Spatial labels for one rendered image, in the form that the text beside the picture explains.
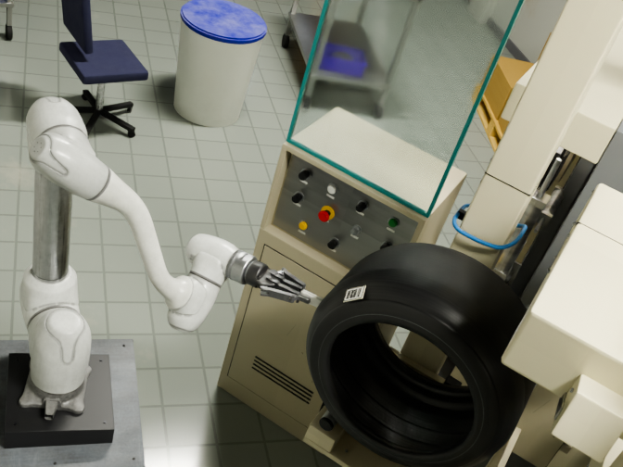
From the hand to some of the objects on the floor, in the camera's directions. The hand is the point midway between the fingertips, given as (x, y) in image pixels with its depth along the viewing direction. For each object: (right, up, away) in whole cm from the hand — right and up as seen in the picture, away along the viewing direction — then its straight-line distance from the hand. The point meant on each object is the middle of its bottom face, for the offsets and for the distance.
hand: (311, 299), depth 221 cm
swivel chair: (-130, +86, +252) cm, 297 cm away
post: (+12, -91, +89) cm, 128 cm away
